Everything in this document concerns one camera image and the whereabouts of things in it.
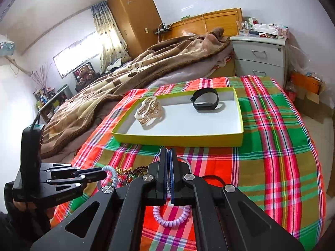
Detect black wristband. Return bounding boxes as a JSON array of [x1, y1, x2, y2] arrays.
[[190, 88, 226, 111]]

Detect dark beaded bracelet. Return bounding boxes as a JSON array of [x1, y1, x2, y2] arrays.
[[119, 165, 149, 187]]

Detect brown teddy bear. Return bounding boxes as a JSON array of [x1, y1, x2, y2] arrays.
[[75, 65, 96, 85]]

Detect brown patterned blanket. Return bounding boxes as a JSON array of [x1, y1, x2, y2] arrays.
[[39, 27, 233, 160]]

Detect clear drinking glass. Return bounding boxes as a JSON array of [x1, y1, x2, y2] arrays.
[[236, 20, 249, 36]]

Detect orange box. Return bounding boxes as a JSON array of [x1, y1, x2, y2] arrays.
[[290, 70, 322, 95]]

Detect clear plastic bag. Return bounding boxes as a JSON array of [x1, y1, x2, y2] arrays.
[[285, 43, 316, 80]]

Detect dotted curtain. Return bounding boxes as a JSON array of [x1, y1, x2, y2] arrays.
[[90, 1, 129, 75]]

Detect beige hair claw clip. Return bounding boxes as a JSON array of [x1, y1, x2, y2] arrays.
[[134, 96, 166, 126]]

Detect power strip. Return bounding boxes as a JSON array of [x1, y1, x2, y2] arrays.
[[154, 23, 174, 34]]

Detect dried branches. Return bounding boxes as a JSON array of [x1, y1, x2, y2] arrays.
[[31, 62, 53, 90]]

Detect window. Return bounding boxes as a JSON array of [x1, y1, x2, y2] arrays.
[[52, 31, 102, 79]]

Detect purple spiral hair tie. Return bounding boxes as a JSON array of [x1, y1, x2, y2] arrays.
[[152, 204, 191, 228]]

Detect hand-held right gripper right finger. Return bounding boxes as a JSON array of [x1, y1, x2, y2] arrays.
[[170, 148, 305, 251]]

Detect wooden headboard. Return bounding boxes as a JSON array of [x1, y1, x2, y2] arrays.
[[160, 8, 244, 43]]

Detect grey two-drawer nightstand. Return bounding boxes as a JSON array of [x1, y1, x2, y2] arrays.
[[229, 35, 289, 88]]

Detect wooden wardrobe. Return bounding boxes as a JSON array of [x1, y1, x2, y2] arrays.
[[107, 0, 163, 54]]

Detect pink tissue pack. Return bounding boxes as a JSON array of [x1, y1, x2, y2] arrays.
[[272, 25, 290, 39]]

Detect light blue spiral hair tie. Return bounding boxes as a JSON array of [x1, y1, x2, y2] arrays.
[[103, 165, 120, 189]]

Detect cluttered shelf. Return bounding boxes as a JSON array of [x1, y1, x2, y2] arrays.
[[33, 84, 69, 124]]

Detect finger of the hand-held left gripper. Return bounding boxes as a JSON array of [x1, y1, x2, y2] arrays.
[[46, 168, 108, 192], [39, 163, 82, 180]]

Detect blue wall decoration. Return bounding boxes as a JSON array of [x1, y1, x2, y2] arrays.
[[0, 40, 34, 76]]

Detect red green plaid cloth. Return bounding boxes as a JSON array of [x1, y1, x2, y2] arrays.
[[50, 76, 328, 251]]

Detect yellow shallow cardboard box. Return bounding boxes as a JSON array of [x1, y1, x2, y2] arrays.
[[112, 87, 244, 147]]

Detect person's left hand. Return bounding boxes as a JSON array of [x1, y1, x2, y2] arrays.
[[13, 201, 50, 219]]

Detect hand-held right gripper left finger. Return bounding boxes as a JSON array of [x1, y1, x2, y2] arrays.
[[30, 148, 169, 251]]

